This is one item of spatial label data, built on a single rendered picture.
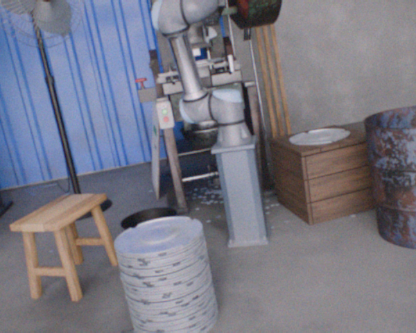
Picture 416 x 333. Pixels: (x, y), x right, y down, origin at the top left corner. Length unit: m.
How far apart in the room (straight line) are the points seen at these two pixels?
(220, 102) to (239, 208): 0.46
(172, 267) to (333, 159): 1.05
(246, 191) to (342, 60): 2.43
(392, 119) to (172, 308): 1.25
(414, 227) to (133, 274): 1.06
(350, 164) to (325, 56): 2.08
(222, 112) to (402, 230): 0.85
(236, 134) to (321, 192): 0.50
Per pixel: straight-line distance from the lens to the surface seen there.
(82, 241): 2.29
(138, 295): 1.55
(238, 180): 2.07
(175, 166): 2.63
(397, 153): 1.89
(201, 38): 2.75
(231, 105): 2.02
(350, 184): 2.32
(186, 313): 1.56
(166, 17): 1.95
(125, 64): 3.96
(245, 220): 2.12
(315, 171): 2.22
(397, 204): 1.97
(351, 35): 4.34
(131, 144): 4.05
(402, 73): 4.55
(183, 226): 1.62
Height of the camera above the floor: 0.89
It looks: 14 degrees down
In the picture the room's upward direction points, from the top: 10 degrees counter-clockwise
